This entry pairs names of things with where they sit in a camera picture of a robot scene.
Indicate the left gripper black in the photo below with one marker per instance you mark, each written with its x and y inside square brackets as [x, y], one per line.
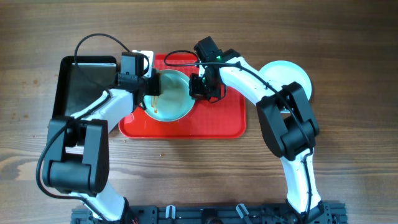
[153, 80]

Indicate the black water tray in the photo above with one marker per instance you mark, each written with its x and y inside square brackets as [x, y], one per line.
[74, 90]

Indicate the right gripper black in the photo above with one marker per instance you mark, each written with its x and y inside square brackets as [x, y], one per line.
[196, 93]

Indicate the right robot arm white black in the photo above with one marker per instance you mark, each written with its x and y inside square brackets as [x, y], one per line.
[288, 124]

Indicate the black mounting rail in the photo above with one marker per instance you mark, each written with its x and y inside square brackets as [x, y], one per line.
[325, 212]

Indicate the white plate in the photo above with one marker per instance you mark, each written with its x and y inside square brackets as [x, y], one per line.
[281, 72]
[174, 101]

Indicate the white plate top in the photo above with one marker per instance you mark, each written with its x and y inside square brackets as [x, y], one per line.
[174, 101]

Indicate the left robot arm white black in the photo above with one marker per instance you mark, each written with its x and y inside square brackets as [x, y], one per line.
[74, 164]

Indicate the red plastic tray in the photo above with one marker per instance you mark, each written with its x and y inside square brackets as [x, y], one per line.
[225, 119]

